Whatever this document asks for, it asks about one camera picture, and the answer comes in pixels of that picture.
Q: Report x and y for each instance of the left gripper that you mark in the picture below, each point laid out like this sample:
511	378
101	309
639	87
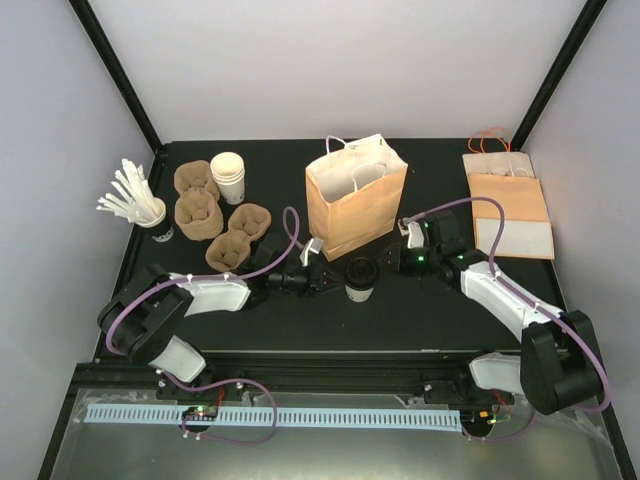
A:
315	281

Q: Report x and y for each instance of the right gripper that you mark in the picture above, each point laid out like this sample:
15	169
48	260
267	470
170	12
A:
395	249

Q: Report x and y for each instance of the white paper coffee cup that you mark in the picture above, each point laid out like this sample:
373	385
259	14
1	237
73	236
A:
358	294

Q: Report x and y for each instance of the brown paper bag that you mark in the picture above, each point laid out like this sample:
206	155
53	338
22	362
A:
512	212
353	194

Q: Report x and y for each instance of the small brown cup carrier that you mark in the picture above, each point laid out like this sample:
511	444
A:
247	224

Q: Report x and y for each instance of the brown cup carrier stack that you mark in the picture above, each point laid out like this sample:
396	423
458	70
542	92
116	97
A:
197	212

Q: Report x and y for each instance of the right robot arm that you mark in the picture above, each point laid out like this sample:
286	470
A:
557	366

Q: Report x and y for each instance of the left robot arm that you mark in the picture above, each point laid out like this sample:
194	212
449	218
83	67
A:
141	321

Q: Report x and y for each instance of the flat brown paper bag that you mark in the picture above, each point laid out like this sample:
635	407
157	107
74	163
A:
512	212

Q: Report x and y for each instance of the stack of paper cups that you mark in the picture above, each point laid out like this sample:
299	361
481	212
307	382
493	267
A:
228	172

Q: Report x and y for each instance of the cup of white stirrers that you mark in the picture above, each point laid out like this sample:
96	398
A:
135	202

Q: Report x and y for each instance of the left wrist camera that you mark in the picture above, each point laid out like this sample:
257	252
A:
312	247

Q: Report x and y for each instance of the orange bag handle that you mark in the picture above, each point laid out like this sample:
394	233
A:
478	142

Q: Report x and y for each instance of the light blue cable duct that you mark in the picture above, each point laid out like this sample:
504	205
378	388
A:
283	417

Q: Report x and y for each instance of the right black frame post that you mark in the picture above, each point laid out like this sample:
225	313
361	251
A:
574	40

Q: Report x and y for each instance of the black frame post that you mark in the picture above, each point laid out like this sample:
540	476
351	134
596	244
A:
103	47
574	40

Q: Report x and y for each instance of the left black frame post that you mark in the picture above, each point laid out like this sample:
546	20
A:
103	47

